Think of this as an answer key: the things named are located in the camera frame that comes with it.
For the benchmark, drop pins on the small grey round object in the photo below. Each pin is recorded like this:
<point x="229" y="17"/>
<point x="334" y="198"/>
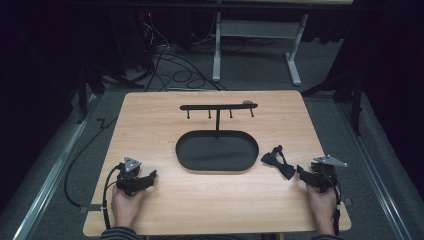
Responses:
<point x="248" y="102"/>

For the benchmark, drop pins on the silver floor rail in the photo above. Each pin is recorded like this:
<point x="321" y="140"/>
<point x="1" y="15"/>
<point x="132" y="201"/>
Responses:
<point x="50" y="180"/>
<point x="376" y="170"/>

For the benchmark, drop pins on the black metal stand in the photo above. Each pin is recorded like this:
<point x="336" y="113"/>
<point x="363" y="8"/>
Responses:
<point x="356" y="100"/>

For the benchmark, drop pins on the person's left hand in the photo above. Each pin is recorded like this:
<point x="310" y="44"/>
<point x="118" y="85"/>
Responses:
<point x="126" y="206"/>

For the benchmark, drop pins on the grey table bracket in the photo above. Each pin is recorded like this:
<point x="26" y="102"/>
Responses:
<point x="347" y="201"/>
<point x="90" y="209"/>

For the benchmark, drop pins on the person's right hand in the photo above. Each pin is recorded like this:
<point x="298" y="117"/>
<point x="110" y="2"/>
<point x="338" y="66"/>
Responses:
<point x="321" y="208"/>

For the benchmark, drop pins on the white metal desk frame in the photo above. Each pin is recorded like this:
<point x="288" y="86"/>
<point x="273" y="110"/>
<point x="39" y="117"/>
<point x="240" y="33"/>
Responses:
<point x="256" y="30"/>

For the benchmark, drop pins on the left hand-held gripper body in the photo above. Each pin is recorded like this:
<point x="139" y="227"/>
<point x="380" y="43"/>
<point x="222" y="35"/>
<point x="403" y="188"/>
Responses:
<point x="130" y="171"/>

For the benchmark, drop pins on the black hook rack with tray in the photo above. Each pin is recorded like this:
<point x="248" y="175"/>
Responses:
<point x="217" y="151"/>

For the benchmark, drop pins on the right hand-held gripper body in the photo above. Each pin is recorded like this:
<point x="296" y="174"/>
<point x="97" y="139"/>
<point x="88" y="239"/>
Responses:
<point x="325" y="173"/>

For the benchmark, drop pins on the black bow tie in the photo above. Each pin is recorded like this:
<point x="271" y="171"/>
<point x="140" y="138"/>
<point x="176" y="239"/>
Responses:
<point x="278" y="162"/>

